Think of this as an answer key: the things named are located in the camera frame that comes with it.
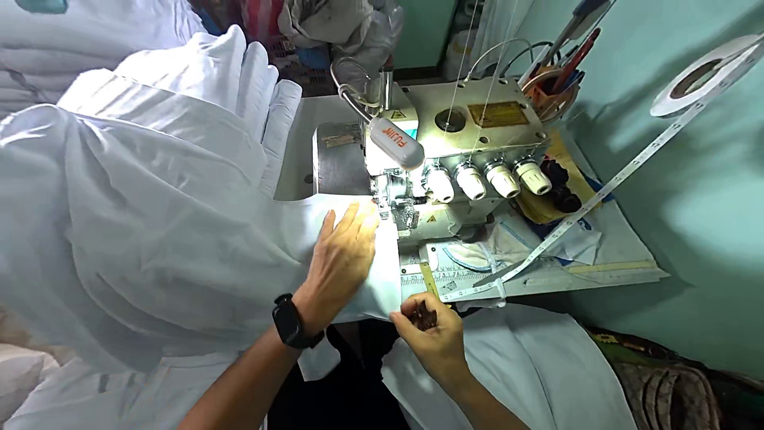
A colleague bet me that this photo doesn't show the white sewing lamp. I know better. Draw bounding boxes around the white sewing lamp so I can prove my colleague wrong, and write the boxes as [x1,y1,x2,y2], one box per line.
[331,57,426,172]

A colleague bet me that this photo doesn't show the white tape roll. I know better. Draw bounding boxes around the white tape roll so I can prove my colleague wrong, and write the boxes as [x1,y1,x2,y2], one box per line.
[650,34,760,118]

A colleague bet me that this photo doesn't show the person's body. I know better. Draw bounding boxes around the person's body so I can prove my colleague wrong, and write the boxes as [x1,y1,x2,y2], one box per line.
[266,318,413,430]

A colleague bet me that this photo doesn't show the person's left forearm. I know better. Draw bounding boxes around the person's left forearm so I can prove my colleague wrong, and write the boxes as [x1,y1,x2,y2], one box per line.
[178,293,325,430]

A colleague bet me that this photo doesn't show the pile of folded white fabrics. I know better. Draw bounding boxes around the pile of folded white fabrics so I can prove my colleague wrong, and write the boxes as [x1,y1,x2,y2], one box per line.
[57,24,303,199]

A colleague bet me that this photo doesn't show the person's left hand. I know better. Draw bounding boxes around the person's left hand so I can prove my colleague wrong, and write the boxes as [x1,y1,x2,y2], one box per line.
[292,201,381,338]

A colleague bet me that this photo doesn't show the grey plastic bag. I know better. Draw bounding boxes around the grey plastic bag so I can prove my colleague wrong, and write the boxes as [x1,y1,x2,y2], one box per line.
[277,0,405,75]

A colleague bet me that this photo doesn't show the white curtain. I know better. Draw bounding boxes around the white curtain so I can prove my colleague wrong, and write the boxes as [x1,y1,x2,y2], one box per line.
[468,0,536,80]

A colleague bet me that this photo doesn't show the white measuring tape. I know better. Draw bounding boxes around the white measuring tape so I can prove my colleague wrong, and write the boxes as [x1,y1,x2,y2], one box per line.
[440,37,764,303]

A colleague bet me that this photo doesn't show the black round objects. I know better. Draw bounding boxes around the black round objects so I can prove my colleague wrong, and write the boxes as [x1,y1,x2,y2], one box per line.
[540,156,583,214]

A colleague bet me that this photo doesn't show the yellow cloth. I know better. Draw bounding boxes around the yellow cloth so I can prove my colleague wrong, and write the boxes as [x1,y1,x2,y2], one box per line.
[516,129,600,225]

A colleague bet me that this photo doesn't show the brown patterned bag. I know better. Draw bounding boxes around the brown patterned bag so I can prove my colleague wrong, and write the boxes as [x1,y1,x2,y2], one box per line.
[585,325,764,430]

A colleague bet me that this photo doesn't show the teal cloth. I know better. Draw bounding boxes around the teal cloth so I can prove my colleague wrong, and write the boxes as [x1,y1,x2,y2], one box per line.
[14,0,68,15]

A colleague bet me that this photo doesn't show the orange pen holder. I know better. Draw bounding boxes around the orange pen holder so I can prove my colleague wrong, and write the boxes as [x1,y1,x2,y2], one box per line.
[522,64,582,124]

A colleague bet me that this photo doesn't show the red plastic bag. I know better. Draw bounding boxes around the red plastic bag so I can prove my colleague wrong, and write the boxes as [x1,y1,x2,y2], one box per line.
[242,0,290,44]

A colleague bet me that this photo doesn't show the transparent ruler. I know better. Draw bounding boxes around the transparent ruler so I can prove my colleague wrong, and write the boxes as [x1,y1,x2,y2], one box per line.
[400,263,520,299]

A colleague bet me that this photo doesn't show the white bundled fabric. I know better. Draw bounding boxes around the white bundled fabric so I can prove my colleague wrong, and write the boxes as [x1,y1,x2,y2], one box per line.
[0,0,209,119]

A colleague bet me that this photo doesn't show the person's right forearm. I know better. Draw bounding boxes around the person's right forearm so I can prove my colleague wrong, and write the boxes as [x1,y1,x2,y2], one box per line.
[448,371,531,430]

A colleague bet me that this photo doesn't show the white draped cloth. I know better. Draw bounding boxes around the white draped cloth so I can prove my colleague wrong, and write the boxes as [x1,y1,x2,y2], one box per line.
[381,303,639,430]

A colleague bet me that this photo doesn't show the person's right hand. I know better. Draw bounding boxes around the person's right hand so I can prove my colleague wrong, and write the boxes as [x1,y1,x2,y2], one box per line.
[390,292,472,394]

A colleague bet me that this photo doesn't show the overlock sewing machine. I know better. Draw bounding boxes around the overlock sewing machine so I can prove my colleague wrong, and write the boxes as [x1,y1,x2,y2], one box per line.
[313,76,552,247]

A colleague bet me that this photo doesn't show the white cloth with blue edging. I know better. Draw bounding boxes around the white cloth with blue edging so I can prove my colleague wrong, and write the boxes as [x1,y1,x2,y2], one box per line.
[443,215,545,274]

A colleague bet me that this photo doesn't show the red-handled tool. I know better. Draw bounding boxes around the red-handled tool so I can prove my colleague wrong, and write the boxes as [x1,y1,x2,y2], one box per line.
[553,27,602,95]

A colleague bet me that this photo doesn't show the large white fabric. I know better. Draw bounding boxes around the large white fabric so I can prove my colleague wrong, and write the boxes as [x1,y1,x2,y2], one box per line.
[0,103,402,374]

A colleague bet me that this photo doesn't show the sewing table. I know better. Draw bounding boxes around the sewing table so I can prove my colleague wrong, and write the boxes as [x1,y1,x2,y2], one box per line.
[273,96,672,308]

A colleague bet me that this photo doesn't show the small dark brown object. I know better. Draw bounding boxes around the small dark brown object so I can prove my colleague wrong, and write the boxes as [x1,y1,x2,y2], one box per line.
[409,301,438,332]

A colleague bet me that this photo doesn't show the small white cloth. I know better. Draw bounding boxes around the small white cloth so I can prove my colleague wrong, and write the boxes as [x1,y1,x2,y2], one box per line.
[540,219,603,266]

